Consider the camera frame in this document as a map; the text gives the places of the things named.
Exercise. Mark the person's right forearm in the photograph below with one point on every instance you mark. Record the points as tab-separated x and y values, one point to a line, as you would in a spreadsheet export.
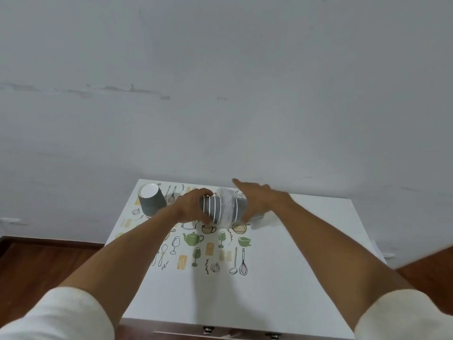
339	258

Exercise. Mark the white left sleeve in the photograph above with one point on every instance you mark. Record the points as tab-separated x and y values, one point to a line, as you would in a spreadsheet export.
60	315

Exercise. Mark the white right sleeve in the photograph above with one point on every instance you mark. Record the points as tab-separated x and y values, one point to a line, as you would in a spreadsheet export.
403	315

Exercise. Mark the person's left forearm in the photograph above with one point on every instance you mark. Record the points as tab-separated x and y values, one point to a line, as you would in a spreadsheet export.
116	265

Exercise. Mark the white wall socket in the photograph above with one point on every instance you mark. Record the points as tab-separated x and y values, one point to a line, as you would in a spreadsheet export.
10	220

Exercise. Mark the white sleeve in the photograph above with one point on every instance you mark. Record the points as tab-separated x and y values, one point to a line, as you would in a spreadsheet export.
60	315
403	315

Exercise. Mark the person's right hand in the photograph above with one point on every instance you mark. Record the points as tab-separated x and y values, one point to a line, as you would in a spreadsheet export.
265	200

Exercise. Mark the person's left hand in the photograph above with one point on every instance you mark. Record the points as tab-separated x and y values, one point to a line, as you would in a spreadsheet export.
189	208

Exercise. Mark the white cabinet with printed top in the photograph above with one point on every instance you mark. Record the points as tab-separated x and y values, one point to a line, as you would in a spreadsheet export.
283	279

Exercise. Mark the ribbed grey paper cup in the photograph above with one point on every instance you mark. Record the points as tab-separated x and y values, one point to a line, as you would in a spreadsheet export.
152	203

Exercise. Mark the clear plastic sleeve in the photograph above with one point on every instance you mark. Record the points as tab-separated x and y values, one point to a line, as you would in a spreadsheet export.
263	223

